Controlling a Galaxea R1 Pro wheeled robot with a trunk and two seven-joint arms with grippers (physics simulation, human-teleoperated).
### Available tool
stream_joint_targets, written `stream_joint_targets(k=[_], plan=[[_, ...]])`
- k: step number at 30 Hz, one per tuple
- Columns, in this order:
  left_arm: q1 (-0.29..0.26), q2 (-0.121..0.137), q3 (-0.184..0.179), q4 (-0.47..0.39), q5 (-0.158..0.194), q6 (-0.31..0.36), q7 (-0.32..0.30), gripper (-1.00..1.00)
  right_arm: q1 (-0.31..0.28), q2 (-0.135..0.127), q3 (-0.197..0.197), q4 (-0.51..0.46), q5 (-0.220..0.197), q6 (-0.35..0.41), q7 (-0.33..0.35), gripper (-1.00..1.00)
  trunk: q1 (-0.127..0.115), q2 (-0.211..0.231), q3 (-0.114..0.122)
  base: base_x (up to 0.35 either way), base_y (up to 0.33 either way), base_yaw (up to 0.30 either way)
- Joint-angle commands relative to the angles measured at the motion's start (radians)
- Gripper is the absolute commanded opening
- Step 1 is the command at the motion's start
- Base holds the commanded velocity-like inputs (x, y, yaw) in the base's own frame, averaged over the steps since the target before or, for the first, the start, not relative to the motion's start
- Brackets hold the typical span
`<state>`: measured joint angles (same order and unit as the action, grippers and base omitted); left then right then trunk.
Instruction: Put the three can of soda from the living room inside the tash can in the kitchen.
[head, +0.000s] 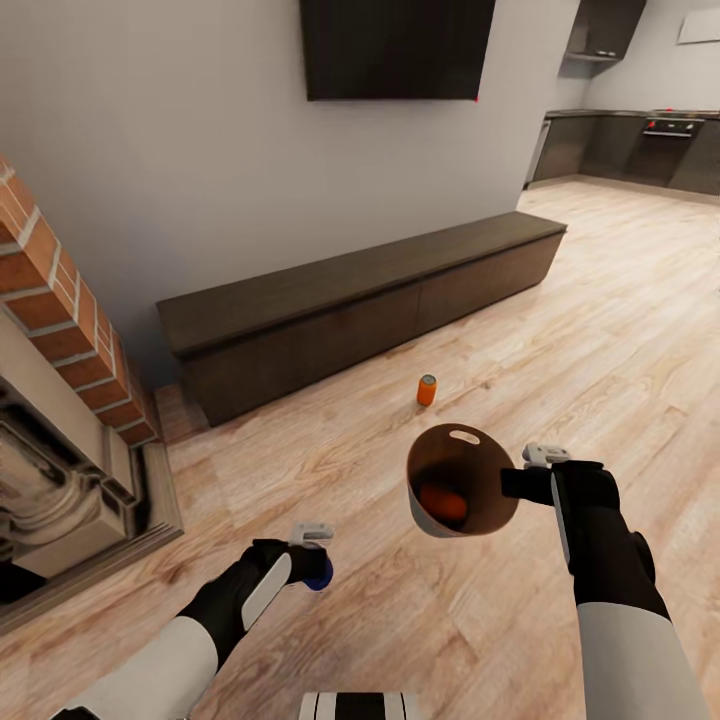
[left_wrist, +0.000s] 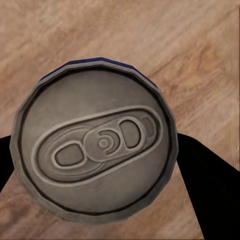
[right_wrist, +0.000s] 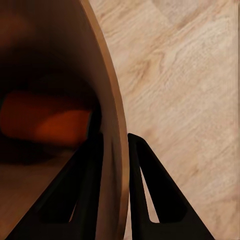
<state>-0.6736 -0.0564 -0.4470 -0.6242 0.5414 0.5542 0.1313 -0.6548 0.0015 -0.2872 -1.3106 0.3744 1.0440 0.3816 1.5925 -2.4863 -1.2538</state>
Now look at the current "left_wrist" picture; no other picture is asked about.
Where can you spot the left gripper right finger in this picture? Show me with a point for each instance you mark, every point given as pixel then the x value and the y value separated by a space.
pixel 213 186

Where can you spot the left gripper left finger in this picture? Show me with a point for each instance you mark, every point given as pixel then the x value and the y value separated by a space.
pixel 6 163

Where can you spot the can of soda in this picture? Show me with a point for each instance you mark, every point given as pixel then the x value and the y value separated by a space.
pixel 94 142

